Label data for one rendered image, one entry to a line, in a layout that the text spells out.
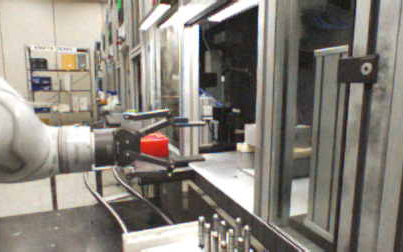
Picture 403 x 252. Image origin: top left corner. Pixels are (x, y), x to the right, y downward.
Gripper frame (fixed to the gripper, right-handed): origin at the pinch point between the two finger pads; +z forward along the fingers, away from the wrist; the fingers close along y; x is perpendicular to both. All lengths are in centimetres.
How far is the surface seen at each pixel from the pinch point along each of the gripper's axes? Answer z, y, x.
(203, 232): -8.4, -5.5, -28.3
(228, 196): 4.4, -9.5, -9.9
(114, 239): -15.9, -32.4, 22.7
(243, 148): 15.1, -3.3, 3.4
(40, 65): -117, 56, 640
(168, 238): -9.5, -12.7, -15.9
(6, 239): -46, -32, 34
